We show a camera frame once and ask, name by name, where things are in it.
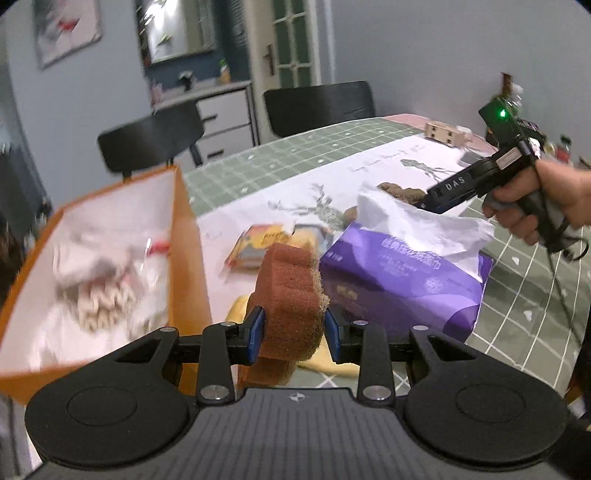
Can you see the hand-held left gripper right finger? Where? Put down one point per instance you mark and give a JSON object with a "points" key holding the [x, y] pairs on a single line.
{"points": [[331, 337]]}

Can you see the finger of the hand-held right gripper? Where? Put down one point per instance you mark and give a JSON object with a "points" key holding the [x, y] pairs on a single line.
{"points": [[438, 205]]}

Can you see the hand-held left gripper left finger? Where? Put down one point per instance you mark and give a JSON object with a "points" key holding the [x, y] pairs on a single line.
{"points": [[256, 334]]}

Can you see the brown fuzzy cloth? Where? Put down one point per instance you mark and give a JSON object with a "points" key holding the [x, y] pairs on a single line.
{"points": [[401, 191]]}

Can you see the brown sponge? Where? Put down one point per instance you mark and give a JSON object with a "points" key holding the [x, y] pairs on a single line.
{"points": [[291, 304]]}

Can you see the purple tissue pack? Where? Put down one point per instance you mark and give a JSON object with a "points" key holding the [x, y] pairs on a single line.
{"points": [[392, 277]]}

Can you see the orange cardboard box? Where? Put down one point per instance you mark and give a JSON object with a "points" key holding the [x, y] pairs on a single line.
{"points": [[189, 258]]}

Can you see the pink scrunchie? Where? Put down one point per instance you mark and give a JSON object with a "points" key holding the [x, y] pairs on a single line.
{"points": [[104, 302]]}

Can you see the person's right hand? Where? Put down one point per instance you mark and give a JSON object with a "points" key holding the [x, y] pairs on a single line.
{"points": [[558, 194]]}

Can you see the yellow cloth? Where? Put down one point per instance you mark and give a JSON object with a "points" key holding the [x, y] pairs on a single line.
{"points": [[330, 364]]}

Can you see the small grey box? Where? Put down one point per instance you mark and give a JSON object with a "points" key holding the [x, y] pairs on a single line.
{"points": [[471, 158]]}

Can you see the wooden block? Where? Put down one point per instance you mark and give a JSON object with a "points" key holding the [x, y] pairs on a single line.
{"points": [[445, 134]]}

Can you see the white printed table runner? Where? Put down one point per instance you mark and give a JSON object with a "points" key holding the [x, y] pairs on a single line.
{"points": [[378, 161]]}

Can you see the orange snack packet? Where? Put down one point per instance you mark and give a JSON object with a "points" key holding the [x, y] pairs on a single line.
{"points": [[254, 249]]}

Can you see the small brown plush piece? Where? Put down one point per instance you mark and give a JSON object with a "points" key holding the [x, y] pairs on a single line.
{"points": [[351, 216]]}

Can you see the green checked tablecloth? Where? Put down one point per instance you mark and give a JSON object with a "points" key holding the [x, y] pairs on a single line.
{"points": [[521, 286]]}

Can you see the white crumpled wrapping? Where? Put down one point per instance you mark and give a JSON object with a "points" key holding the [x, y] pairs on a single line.
{"points": [[147, 290]]}

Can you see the black chair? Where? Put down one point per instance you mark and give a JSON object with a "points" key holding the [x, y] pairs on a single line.
{"points": [[147, 134], [318, 106]]}

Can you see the white drawer cabinet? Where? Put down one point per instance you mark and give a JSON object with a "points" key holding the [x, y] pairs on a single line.
{"points": [[226, 120]]}

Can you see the glass panel door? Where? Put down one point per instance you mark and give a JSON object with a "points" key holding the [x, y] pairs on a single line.
{"points": [[295, 41]]}

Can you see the green orange bottle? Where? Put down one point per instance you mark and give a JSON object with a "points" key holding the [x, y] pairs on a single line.
{"points": [[224, 73]]}

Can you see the pink bottles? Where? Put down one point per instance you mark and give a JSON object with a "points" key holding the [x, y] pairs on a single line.
{"points": [[158, 94]]}

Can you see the small black object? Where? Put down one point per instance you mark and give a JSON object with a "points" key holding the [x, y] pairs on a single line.
{"points": [[187, 81]]}

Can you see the black cabinet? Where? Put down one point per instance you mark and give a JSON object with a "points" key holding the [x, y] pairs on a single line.
{"points": [[18, 194]]}

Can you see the wall mirror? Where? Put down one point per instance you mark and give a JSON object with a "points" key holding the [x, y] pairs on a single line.
{"points": [[180, 27]]}

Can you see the wall picture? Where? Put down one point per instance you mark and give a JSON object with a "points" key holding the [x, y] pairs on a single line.
{"points": [[64, 32]]}

